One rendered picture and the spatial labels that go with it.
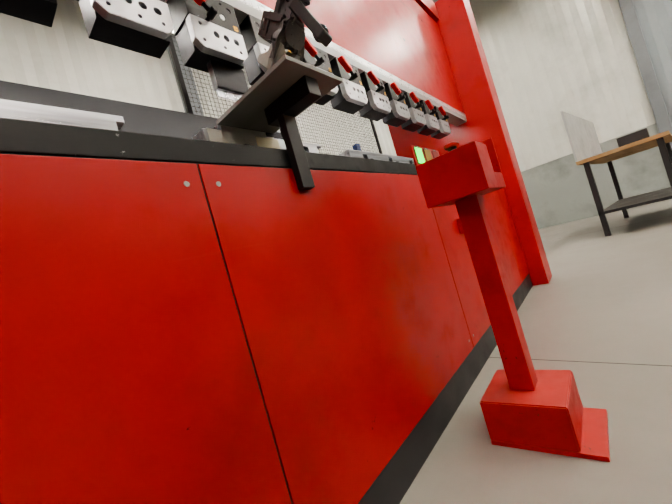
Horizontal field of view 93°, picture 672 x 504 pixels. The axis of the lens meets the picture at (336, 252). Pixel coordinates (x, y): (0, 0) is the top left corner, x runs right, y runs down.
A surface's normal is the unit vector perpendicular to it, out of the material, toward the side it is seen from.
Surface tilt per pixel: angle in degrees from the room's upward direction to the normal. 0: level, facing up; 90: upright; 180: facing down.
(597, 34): 90
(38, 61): 90
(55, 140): 90
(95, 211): 90
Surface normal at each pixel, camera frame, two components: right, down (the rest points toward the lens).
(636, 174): -0.72, 0.19
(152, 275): 0.73, -0.22
